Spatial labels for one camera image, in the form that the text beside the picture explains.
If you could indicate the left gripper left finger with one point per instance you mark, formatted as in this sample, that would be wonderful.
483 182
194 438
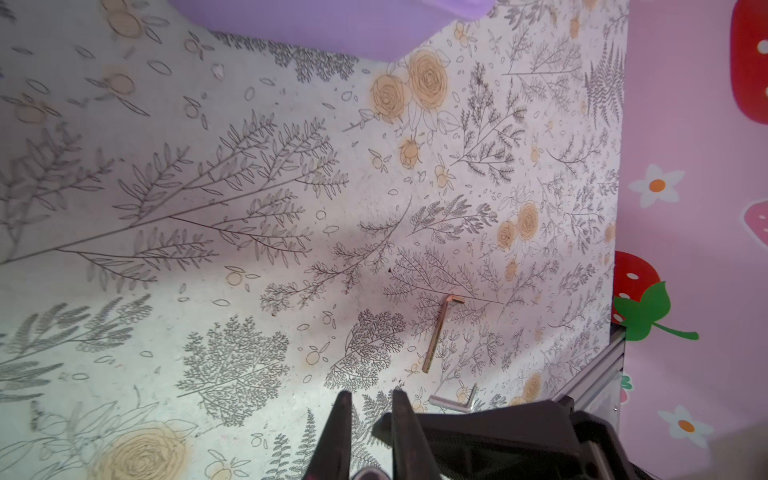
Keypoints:
332 456

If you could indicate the silver hex key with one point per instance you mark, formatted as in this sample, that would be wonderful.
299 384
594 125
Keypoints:
461 402

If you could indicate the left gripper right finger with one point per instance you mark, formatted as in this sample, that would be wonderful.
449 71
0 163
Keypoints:
412 456

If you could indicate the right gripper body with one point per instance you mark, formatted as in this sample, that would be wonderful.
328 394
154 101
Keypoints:
541 440

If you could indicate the red hex key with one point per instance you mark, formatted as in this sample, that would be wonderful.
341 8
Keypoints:
448 302

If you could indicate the purple plastic tool box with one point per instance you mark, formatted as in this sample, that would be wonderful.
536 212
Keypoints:
381 30

